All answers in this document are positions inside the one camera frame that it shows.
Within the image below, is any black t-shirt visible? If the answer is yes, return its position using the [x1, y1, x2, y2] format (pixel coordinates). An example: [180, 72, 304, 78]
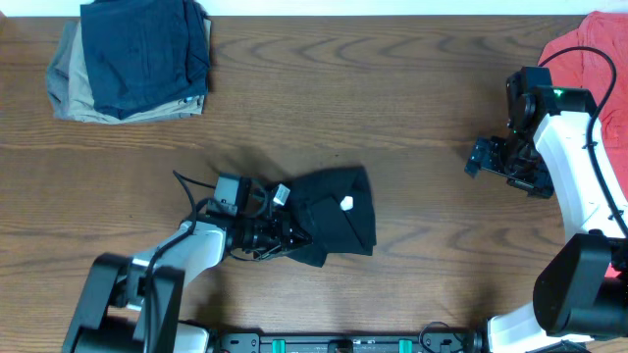
[287, 167, 377, 267]

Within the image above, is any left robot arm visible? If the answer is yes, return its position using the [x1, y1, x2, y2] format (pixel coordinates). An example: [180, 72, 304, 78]
[62, 174, 312, 352]

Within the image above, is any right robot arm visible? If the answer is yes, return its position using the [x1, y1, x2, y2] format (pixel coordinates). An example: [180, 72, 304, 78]
[465, 67, 627, 352]

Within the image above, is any red t-shirt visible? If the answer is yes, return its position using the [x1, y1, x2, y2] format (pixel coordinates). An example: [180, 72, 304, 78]
[538, 10, 628, 280]

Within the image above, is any folded navy blue garment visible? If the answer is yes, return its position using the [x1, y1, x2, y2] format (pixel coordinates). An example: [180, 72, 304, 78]
[80, 0, 211, 120]

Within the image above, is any folded beige garment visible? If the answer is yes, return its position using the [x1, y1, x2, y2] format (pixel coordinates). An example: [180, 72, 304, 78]
[67, 18, 211, 125]

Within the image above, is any folded grey garment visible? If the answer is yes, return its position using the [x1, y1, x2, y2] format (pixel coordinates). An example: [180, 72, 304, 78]
[45, 21, 78, 120]

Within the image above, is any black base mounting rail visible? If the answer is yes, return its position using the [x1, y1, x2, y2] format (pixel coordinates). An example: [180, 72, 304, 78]
[208, 322, 489, 353]

